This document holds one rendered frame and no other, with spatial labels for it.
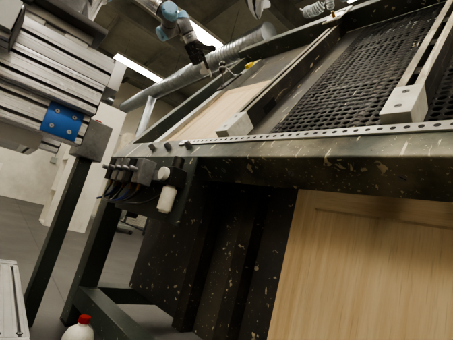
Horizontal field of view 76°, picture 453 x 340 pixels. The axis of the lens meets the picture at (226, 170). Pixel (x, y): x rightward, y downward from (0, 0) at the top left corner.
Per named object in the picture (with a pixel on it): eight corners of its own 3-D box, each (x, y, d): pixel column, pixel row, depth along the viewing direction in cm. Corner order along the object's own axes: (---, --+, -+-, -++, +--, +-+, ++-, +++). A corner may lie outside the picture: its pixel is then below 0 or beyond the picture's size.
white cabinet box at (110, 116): (38, 219, 467) (83, 104, 508) (76, 227, 501) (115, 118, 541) (42, 225, 420) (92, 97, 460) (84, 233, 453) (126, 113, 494)
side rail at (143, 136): (138, 160, 164) (127, 144, 159) (246, 73, 221) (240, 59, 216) (143, 160, 159) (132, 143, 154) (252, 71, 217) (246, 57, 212)
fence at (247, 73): (155, 150, 143) (151, 144, 141) (257, 66, 193) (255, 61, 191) (160, 150, 139) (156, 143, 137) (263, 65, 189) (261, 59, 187)
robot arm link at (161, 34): (154, 19, 144) (173, 11, 147) (154, 33, 155) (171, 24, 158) (163, 33, 144) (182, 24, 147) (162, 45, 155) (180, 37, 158)
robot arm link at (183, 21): (169, 17, 155) (182, 11, 158) (178, 38, 160) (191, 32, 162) (173, 13, 149) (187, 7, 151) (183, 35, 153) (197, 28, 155)
